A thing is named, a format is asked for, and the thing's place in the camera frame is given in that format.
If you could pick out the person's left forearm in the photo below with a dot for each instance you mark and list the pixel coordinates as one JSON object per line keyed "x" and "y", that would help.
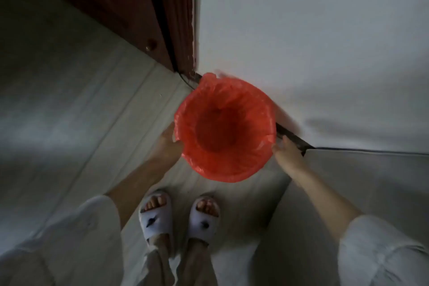
{"x": 140, "y": 185}

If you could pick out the dark red door frame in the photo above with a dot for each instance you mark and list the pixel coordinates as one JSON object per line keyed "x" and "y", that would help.
{"x": 181, "y": 11}

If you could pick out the white left slipper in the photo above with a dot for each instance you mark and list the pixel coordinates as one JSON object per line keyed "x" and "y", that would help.
{"x": 152, "y": 228}

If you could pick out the white slipper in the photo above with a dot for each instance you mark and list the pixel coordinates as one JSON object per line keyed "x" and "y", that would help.
{"x": 196, "y": 228}
{"x": 152, "y": 228}

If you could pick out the white right sleeve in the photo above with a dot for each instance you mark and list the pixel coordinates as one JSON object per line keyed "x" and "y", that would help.
{"x": 378, "y": 255}

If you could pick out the small round door stopper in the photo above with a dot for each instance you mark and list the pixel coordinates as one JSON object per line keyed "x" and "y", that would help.
{"x": 151, "y": 44}

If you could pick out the white left sleeve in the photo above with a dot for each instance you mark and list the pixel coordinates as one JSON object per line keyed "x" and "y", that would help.
{"x": 67, "y": 245}

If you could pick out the person's foot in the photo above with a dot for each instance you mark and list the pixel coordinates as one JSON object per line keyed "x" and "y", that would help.
{"x": 156, "y": 202}
{"x": 206, "y": 205}

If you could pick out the white right slipper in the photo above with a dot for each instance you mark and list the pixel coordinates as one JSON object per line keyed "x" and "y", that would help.
{"x": 196, "y": 228}

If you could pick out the person's left hand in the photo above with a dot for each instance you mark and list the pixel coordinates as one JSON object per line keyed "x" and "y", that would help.
{"x": 167, "y": 148}

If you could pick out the person's left foot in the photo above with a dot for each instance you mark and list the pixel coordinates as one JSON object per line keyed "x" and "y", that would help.
{"x": 156, "y": 202}

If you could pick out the light trousers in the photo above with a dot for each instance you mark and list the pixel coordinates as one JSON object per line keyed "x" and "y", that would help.
{"x": 197, "y": 269}

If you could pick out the dark red wooden door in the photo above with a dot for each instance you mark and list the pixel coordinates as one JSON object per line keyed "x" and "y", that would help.
{"x": 100, "y": 1}

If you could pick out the white sleeve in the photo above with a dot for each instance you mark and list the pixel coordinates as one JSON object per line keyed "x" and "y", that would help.
{"x": 67, "y": 245}
{"x": 378, "y": 255}

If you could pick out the person's right hand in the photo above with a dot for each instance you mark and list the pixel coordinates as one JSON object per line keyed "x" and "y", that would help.
{"x": 290, "y": 158}

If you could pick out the person's right forearm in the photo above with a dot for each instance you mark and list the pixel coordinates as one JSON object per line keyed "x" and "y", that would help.
{"x": 325, "y": 200}

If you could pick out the person's right foot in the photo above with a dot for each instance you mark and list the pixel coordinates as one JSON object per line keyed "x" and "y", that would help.
{"x": 206, "y": 205}

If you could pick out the red-lined waste basket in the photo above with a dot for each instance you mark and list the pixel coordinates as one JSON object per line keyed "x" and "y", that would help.
{"x": 218, "y": 135}

